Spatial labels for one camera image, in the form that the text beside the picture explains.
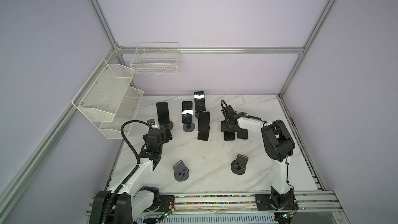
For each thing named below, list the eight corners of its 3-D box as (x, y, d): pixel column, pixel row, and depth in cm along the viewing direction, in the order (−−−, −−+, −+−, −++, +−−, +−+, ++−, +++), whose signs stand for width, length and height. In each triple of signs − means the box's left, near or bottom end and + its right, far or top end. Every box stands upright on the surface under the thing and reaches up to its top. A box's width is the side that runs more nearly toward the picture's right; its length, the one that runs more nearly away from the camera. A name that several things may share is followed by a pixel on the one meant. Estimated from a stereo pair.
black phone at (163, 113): (160, 128, 103) (154, 112, 90) (162, 118, 108) (156, 102, 95) (170, 128, 103) (165, 112, 90) (172, 118, 108) (167, 102, 95)
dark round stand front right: (229, 170, 86) (232, 163, 77) (232, 161, 89) (235, 152, 80) (241, 175, 84) (246, 168, 75) (243, 165, 88) (248, 157, 79)
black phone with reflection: (183, 128, 103) (180, 114, 91) (184, 115, 110) (182, 101, 98) (192, 128, 103) (191, 114, 91) (193, 115, 110) (192, 101, 98)
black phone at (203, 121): (198, 133, 100) (198, 118, 87) (198, 126, 104) (198, 110, 91) (209, 133, 101) (210, 118, 88) (209, 126, 104) (210, 110, 91)
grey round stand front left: (180, 184, 81) (177, 178, 73) (173, 175, 84) (169, 168, 76) (190, 176, 84) (189, 169, 76) (183, 166, 87) (181, 159, 79)
